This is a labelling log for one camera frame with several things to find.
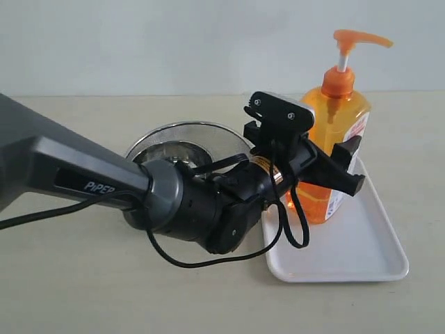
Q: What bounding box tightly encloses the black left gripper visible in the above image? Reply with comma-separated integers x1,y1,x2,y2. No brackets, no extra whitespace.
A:
243,121,365,202

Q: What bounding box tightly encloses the orange soap pump bottle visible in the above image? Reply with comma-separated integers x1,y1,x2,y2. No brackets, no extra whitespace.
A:
297,29,393,225

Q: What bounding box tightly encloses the small stainless steel bowl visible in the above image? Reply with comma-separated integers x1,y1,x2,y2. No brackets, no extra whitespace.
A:
133,141,213,168

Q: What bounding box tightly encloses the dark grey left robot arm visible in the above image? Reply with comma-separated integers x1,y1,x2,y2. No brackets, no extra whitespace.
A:
1,91,365,255

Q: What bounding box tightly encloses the white rectangular plastic tray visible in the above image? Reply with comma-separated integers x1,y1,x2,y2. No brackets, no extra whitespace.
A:
266,177,410,283

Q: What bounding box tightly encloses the steel mesh strainer basket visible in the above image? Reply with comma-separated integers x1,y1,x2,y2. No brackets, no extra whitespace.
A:
122,120,254,232

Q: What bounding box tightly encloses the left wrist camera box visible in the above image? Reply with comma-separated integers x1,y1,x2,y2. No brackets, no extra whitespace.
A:
244,91,316,141

